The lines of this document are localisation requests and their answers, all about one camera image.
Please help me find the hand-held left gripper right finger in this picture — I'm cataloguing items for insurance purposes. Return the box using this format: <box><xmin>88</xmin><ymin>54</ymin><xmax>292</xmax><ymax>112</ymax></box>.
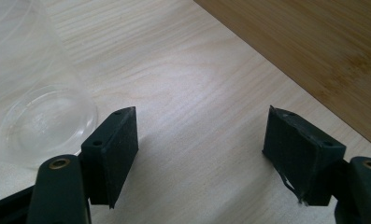
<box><xmin>262</xmin><ymin>105</ymin><xmax>371</xmax><ymax>224</ymax></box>

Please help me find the clear plastic cup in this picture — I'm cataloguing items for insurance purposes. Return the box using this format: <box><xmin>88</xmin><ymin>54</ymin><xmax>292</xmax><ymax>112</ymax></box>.
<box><xmin>0</xmin><ymin>0</ymin><xmax>99</xmax><ymax>167</ymax></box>

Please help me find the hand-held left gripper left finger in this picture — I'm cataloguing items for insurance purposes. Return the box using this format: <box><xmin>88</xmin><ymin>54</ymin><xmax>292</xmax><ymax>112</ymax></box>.
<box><xmin>26</xmin><ymin>105</ymin><xmax>140</xmax><ymax>224</ymax></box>

